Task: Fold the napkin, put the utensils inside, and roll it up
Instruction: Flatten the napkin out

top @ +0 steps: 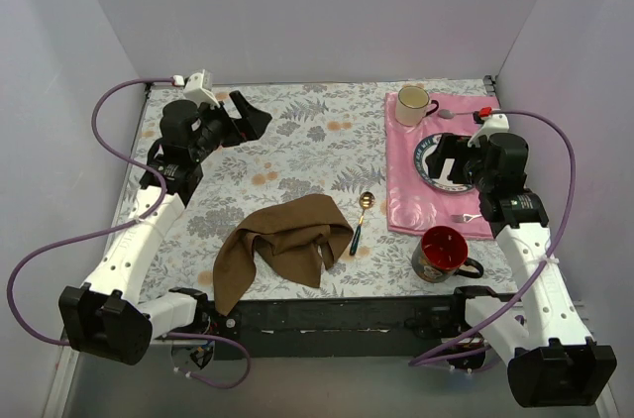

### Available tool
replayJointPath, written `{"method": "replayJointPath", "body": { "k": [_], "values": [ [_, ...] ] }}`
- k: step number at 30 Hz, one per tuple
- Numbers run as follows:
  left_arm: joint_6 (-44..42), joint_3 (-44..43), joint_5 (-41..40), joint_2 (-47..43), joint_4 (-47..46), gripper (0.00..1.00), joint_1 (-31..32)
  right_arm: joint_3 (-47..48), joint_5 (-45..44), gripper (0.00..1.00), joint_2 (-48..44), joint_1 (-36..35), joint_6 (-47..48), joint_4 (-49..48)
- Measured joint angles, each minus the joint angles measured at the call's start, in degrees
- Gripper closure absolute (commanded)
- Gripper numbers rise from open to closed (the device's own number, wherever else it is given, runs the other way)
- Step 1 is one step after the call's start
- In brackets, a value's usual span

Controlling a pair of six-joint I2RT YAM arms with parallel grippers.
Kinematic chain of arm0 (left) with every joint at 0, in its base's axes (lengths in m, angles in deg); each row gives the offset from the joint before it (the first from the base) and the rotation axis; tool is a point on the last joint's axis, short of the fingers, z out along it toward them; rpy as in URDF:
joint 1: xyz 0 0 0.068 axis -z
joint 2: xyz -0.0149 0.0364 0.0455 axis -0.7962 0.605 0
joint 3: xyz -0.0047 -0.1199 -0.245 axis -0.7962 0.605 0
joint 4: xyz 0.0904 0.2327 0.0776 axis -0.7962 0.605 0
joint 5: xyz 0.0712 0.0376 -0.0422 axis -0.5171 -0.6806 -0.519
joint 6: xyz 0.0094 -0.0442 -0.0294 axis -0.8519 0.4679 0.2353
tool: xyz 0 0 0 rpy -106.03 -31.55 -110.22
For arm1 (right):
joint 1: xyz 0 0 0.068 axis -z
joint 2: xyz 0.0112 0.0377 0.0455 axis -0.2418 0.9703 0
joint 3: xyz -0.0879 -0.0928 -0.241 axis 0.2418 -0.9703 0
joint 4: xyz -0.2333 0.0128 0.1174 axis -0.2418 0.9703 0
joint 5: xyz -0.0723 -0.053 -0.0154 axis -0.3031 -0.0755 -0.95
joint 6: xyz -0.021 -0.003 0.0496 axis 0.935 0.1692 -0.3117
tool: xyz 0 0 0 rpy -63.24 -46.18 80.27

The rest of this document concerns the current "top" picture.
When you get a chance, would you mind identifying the gold spoon teal handle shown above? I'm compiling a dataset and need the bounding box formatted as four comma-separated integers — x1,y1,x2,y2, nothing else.
349,191,375,257

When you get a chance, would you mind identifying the brown cloth napkin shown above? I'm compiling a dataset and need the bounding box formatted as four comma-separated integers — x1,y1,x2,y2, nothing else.
213,194,354,316

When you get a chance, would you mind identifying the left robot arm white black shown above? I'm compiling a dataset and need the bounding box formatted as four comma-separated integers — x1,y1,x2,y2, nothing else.
58,91,271,365

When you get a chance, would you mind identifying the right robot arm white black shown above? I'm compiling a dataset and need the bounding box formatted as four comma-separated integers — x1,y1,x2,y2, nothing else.
425,133,617,407

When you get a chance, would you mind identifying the white plate dark rim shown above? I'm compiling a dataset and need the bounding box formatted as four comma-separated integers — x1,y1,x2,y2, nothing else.
413,133,475,195

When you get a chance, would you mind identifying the silver spoon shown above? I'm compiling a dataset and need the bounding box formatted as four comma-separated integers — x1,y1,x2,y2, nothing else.
437,109,476,120

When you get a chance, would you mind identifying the pink satin cloth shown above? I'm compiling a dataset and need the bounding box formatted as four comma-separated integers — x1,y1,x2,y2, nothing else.
385,92,499,240

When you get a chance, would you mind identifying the cream enamel mug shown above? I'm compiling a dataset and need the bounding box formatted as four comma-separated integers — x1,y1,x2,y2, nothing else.
394,86,439,127

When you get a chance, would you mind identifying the silver fork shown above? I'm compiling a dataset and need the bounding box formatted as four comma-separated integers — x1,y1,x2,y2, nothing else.
451,213,481,223

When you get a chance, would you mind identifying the floral tablecloth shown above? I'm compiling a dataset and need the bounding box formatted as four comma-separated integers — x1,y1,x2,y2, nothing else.
111,79,519,301

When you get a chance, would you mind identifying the red interior dark mug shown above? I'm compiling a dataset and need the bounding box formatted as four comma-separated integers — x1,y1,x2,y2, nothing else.
411,226,484,283

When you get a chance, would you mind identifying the black base bar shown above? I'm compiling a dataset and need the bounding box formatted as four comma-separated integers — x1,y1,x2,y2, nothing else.
205,295,468,359

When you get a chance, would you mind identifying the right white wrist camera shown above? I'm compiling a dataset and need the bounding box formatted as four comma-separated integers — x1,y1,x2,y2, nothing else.
468,107,509,148

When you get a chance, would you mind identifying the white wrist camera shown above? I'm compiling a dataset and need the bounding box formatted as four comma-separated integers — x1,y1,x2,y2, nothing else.
468,107,509,148
171,69,220,108

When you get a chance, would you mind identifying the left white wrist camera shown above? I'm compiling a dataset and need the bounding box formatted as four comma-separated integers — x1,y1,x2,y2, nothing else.
171,69,220,108

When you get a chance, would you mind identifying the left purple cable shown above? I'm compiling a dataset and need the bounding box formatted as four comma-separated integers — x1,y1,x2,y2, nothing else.
6,78,252,388

